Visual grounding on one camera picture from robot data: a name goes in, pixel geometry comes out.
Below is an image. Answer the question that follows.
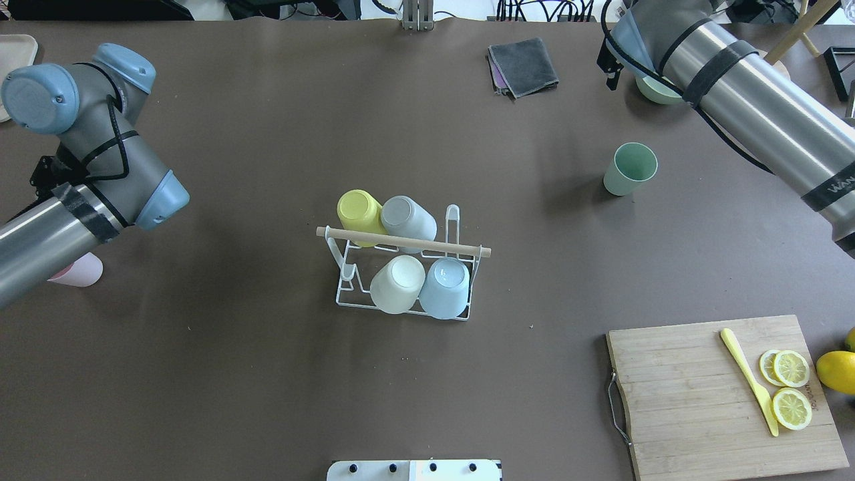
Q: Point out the mint green cup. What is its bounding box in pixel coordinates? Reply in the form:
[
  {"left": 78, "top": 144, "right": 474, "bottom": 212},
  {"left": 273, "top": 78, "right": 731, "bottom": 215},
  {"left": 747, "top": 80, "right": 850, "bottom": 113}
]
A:
[{"left": 603, "top": 142, "right": 659, "bottom": 196}]

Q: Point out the pink cup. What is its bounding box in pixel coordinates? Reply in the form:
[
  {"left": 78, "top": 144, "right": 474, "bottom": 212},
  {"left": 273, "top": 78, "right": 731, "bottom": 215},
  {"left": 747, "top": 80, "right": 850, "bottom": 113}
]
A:
[{"left": 47, "top": 253, "right": 104, "bottom": 287}]

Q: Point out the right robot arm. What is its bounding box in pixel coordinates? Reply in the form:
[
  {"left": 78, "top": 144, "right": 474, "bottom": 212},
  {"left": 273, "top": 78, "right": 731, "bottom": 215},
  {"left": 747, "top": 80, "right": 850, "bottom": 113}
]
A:
[{"left": 598, "top": 1, "right": 854, "bottom": 255}]

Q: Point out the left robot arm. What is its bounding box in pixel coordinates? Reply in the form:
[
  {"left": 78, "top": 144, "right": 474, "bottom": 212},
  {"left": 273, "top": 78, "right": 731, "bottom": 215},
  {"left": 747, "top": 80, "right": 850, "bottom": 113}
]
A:
[{"left": 1, "top": 43, "right": 190, "bottom": 305}]

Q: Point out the grey white cup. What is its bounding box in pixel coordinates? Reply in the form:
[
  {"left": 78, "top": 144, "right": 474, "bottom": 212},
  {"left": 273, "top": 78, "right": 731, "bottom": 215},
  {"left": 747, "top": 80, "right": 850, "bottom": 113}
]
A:
[{"left": 381, "top": 195, "right": 438, "bottom": 241}]

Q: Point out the light blue cup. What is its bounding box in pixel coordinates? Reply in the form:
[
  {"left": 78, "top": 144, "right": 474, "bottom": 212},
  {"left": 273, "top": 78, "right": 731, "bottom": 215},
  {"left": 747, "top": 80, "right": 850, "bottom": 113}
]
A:
[{"left": 419, "top": 258, "right": 470, "bottom": 319}]

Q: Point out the cream white cup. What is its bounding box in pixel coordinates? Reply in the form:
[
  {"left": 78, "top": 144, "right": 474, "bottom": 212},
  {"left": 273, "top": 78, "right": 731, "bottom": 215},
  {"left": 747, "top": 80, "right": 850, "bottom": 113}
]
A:
[{"left": 369, "top": 255, "right": 425, "bottom": 314}]

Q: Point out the yellow cup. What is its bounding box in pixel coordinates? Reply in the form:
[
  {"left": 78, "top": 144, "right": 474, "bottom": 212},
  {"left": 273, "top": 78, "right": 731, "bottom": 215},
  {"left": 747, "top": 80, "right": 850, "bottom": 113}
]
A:
[{"left": 337, "top": 189, "right": 387, "bottom": 235}]

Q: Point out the mint green bowl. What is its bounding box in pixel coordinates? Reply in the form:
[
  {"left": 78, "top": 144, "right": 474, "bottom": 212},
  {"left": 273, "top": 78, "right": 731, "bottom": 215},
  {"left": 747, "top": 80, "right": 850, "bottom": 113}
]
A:
[{"left": 635, "top": 76, "right": 683, "bottom": 106}]

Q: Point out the wooden cutting board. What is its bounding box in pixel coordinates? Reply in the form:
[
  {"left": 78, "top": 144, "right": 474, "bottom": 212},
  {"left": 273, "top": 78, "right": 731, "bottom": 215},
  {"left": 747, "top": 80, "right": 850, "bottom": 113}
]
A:
[{"left": 607, "top": 315, "right": 850, "bottom": 480}]

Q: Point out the yellow plastic knife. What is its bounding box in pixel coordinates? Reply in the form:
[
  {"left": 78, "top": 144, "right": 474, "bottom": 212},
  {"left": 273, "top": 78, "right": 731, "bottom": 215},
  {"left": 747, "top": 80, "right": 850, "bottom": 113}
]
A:
[{"left": 719, "top": 328, "right": 780, "bottom": 436}]

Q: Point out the lemon slice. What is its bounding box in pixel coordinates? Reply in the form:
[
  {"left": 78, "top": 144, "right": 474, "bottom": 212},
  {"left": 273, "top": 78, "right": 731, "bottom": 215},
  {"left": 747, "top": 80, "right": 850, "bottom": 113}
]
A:
[
  {"left": 772, "top": 350, "right": 810, "bottom": 389},
  {"left": 772, "top": 387, "right": 813, "bottom": 430}
]

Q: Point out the yellow lemon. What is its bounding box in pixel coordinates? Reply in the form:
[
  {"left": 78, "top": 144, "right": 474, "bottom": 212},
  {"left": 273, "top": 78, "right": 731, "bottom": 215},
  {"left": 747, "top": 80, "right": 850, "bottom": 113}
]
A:
[
  {"left": 844, "top": 327, "right": 855, "bottom": 352},
  {"left": 816, "top": 351, "right": 854, "bottom": 395}
]

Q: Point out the wooden mug tree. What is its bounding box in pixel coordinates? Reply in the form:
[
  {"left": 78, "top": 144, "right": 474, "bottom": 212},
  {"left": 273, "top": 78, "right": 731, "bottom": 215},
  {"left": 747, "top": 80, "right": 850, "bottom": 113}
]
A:
[{"left": 757, "top": 1, "right": 840, "bottom": 79}]

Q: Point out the cream plastic tray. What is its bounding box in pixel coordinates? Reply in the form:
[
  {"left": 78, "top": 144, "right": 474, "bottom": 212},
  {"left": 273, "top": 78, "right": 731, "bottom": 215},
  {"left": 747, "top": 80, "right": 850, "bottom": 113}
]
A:
[{"left": 1, "top": 33, "right": 39, "bottom": 122}]

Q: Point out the white wire cup rack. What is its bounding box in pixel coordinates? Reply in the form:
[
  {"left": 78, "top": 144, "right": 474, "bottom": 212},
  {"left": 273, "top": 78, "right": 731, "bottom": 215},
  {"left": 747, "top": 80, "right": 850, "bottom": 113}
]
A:
[{"left": 317, "top": 204, "right": 492, "bottom": 321}]

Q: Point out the aluminium frame post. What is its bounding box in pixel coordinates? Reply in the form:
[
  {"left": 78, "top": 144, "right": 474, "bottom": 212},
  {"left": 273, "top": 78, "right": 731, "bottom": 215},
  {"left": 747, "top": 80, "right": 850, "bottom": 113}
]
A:
[{"left": 401, "top": 0, "right": 434, "bottom": 31}]

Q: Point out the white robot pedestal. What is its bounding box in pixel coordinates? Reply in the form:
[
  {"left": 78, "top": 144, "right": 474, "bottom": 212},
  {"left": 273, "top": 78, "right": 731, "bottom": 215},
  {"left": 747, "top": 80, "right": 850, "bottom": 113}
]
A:
[{"left": 326, "top": 459, "right": 504, "bottom": 480}]

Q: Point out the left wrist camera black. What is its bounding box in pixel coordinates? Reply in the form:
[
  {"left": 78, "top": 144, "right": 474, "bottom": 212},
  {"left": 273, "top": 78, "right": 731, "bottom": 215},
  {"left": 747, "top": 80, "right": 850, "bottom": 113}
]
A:
[{"left": 29, "top": 156, "right": 74, "bottom": 201}]

